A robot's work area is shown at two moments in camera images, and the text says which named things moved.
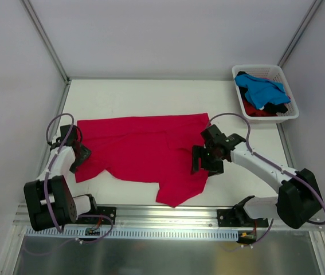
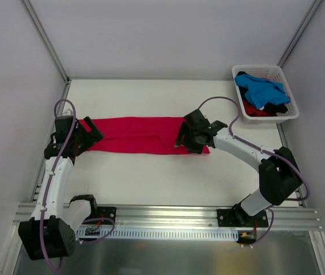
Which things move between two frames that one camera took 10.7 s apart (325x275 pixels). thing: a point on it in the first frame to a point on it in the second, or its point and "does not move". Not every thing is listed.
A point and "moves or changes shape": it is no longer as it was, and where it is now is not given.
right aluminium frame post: [300, 31] does not move
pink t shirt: [155, 149] moves or changes shape
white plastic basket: [274, 72] does not move
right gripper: [203, 161] to [190, 135]
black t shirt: [271, 107] does not move
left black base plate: [108, 211] does not move
